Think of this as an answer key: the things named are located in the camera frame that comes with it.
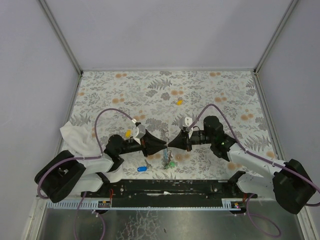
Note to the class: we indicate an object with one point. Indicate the floral table mat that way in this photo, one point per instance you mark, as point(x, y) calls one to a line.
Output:
point(107, 100)

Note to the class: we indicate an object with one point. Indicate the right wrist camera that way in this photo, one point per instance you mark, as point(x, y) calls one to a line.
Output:
point(185, 123)

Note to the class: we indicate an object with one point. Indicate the yellow tag key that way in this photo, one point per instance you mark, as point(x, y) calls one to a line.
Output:
point(128, 133)
point(178, 101)

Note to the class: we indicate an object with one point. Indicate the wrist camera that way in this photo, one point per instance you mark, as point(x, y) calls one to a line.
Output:
point(185, 123)
point(138, 132)

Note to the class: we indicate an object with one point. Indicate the blue tag key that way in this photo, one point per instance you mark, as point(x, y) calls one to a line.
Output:
point(145, 167)

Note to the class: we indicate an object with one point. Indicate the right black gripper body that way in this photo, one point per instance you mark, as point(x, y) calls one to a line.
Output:
point(188, 141)

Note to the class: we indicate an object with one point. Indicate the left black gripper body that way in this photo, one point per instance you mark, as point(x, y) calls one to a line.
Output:
point(144, 146)

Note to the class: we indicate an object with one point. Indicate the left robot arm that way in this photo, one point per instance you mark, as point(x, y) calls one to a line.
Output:
point(68, 174)

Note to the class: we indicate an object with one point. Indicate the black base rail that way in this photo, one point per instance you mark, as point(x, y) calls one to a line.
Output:
point(164, 193)

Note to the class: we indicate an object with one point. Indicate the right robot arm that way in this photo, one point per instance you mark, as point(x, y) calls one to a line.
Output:
point(286, 182)

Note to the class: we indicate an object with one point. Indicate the yellow tag key far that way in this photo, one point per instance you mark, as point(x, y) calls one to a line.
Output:
point(178, 101)

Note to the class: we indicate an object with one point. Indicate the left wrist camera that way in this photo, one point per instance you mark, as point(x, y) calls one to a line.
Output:
point(138, 132)

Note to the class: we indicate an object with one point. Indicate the yellow tag key near left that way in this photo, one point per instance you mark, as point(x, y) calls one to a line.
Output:
point(128, 133)

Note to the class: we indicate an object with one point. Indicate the white cloth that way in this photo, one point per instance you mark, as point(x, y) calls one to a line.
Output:
point(80, 140)

